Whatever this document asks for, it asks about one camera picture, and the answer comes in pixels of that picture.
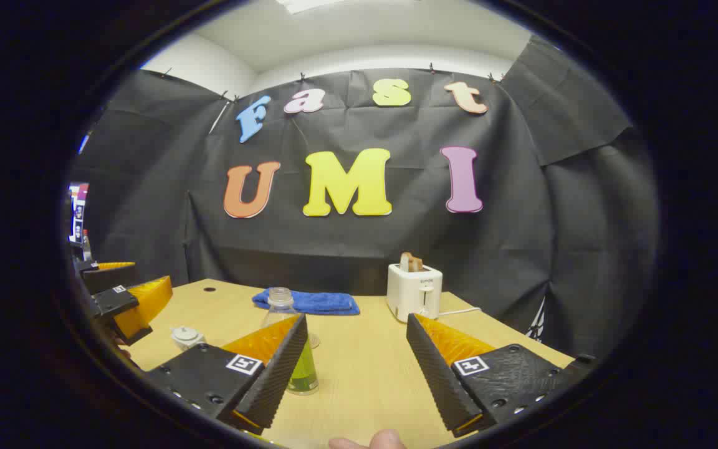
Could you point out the white floral teacup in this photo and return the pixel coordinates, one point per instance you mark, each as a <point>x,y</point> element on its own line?
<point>188,343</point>

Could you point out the computer monitor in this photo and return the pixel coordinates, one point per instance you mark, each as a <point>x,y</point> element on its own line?
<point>78,212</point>

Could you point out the bread slice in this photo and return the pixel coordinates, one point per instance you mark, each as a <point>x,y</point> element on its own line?
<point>410,262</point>

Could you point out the green label water bottle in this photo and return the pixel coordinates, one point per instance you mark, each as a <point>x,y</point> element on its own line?
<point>280,305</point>

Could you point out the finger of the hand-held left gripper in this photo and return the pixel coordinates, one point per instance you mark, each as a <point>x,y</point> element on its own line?
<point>106,277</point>
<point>141,305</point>

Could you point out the red cap plastic bottle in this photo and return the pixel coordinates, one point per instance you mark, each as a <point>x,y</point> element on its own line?
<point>86,248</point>

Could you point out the blue folded towel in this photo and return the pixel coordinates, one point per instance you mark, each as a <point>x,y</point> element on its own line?
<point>321,302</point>

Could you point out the round wooden coaster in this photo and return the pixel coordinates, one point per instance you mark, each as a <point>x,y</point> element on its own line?
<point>315,341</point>

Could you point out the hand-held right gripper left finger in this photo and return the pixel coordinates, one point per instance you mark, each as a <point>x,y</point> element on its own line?
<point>278,374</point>

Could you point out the white teacup lid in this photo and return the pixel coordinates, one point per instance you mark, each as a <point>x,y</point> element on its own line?
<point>184,332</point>

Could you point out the white toaster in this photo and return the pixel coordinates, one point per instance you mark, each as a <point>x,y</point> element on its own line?
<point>412,293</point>

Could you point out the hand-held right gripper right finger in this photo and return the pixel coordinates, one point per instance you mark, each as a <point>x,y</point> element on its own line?
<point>437,374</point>

